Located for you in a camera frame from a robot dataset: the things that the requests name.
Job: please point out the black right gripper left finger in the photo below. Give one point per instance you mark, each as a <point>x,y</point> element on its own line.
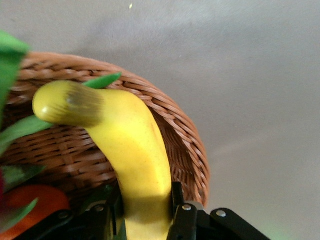
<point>100,222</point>

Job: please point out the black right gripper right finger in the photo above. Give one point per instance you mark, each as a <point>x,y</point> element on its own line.
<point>185,222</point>

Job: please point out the yellow banana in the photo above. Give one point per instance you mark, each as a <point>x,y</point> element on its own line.
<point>135,155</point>

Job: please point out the orange tangerine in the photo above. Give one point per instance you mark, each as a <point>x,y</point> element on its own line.
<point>45,200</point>

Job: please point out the brown woven wicker basket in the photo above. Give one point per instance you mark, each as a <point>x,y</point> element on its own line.
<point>62,155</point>

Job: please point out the table cover cloth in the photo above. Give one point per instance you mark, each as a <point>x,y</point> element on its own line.
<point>237,75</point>

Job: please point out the pink dragon fruit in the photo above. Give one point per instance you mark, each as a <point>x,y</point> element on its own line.
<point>10,62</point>

